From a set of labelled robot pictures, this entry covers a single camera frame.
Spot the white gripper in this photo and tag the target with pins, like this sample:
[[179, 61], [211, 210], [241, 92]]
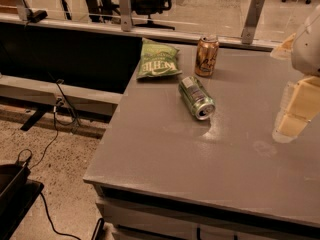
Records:
[[308, 52]]

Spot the orange soda can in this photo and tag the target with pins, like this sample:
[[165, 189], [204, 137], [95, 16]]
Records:
[[207, 51]]

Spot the green soda can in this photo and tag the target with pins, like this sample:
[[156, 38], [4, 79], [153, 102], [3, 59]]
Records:
[[199, 102]]

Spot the glass barrier panel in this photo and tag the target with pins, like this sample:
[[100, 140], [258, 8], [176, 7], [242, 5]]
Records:
[[192, 19]]

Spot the green chip bag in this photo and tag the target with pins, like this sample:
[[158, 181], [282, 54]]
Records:
[[157, 60]]

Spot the black office chair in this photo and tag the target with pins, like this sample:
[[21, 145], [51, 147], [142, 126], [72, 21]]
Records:
[[149, 7]]

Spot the black bin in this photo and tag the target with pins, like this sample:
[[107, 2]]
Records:
[[12, 178]]

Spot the metal bracket right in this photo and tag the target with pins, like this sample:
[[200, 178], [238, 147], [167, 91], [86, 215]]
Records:
[[251, 22]]

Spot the metal bracket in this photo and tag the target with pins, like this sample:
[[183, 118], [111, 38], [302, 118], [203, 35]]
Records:
[[251, 22], [125, 13], [26, 14]]

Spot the metal bracket middle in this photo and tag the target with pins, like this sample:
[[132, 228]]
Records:
[[125, 13]]

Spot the metal bracket left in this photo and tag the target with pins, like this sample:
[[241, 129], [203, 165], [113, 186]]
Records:
[[26, 14]]

